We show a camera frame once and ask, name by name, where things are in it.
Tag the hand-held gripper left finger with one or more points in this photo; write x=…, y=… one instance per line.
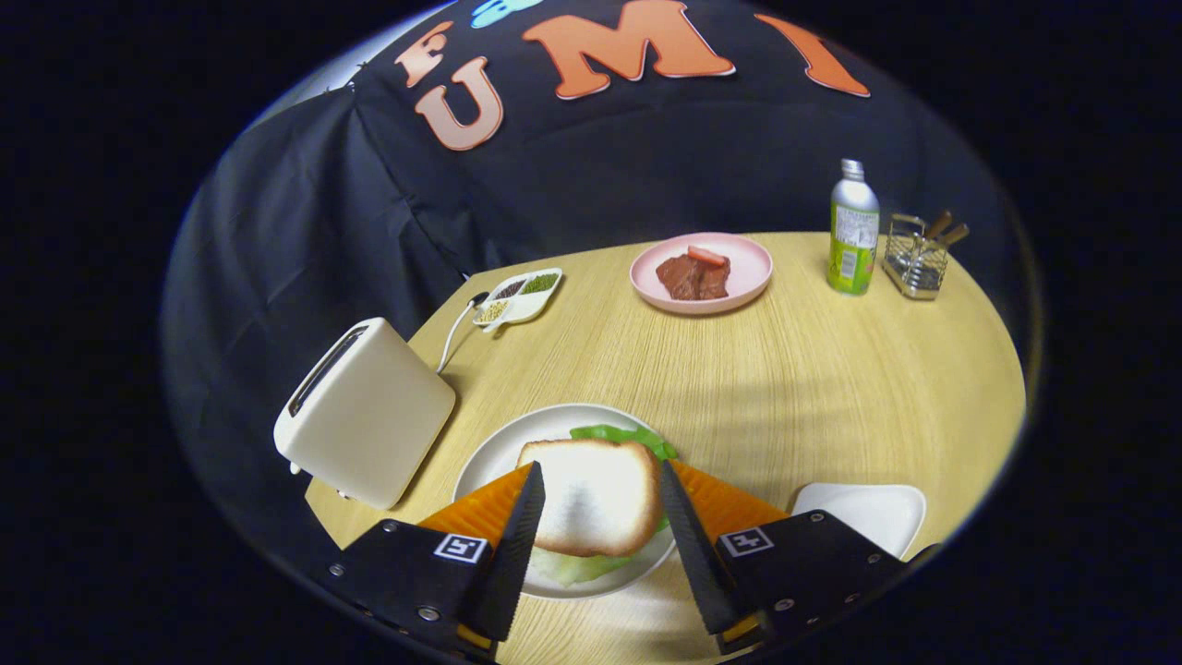
x=512, y=563

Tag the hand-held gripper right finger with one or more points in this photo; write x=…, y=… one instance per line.
x=697, y=563

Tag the toasted bread slice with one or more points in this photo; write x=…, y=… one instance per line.
x=591, y=499

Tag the green lettuce leaf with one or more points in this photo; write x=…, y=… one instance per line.
x=628, y=434

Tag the white round plate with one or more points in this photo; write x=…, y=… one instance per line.
x=499, y=453

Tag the white square dish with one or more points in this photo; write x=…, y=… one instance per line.
x=868, y=517

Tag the white toaster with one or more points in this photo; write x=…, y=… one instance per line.
x=369, y=416

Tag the white divided seasoning tray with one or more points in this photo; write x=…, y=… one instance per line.
x=528, y=303

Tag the brown meat pieces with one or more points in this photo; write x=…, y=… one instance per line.
x=688, y=280

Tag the pink plate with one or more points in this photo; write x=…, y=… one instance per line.
x=753, y=268

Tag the red sausage piece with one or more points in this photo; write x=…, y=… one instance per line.
x=706, y=256

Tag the green label metal bottle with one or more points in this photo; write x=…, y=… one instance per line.
x=852, y=231

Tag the black backdrop cloth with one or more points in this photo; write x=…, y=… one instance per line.
x=600, y=157

